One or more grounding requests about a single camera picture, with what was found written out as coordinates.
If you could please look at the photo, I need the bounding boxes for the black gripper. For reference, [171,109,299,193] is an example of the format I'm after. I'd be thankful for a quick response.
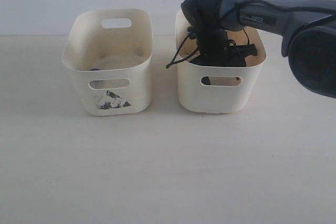
[187,26,258,86]

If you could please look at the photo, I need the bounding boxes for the plain cream plastic bin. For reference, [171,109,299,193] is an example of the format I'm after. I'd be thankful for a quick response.
[177,27,267,114]

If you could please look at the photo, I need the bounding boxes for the cream bin with mountain print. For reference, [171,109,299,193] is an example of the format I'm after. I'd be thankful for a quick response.
[62,8,153,116]

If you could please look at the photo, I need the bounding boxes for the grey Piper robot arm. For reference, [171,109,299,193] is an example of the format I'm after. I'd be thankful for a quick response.
[181,0,335,98]

